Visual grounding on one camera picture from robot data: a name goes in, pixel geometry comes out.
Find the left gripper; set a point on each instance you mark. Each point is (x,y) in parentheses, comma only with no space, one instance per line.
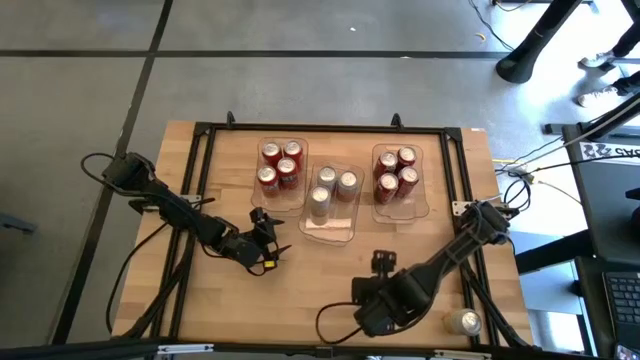
(240,247)

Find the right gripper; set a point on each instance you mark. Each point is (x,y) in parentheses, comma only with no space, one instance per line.
(390,305)

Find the clear plastic bin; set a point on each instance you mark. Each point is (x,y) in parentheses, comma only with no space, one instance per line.
(332,232)
(280,204)
(397,212)

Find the white orange Spindrift can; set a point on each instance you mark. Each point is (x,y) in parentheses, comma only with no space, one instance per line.
(319,201)
(466,321)
(326,176)
(347,184)

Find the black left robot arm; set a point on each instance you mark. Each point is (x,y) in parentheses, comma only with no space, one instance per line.
(172,210)

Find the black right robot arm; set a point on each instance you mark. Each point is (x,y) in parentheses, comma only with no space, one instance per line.
(450,250)

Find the black horizontal rig bar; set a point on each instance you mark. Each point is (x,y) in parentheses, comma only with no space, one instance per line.
(100,348)

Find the black desk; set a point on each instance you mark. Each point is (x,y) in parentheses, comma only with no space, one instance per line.
(600,225)

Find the black keyboard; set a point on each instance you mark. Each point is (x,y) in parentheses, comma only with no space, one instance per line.
(624,302)

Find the yellow floor scrap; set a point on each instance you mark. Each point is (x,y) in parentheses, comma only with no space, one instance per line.
(481,36)

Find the white printed label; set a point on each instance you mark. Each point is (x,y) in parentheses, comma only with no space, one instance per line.
(610,150)

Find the grey chair base leg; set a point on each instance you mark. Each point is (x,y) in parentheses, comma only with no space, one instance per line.
(17,223)

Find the black rounded object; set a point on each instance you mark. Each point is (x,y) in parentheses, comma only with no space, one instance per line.
(634,210)

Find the person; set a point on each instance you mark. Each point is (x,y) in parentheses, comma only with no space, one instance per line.
(597,95)

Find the black diagonal rod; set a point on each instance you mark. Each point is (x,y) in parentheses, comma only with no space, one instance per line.
(615,114)

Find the black metal table frame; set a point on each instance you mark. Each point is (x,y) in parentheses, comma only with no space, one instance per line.
(275,128)

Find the silver metal bracket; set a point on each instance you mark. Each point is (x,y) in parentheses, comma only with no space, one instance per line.
(462,355)
(185,349)

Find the black frame clamp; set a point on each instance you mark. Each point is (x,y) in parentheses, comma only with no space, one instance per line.
(230,119)
(397,120)

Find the black cylindrical post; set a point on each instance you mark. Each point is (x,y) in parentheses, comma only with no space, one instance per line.
(525,55)

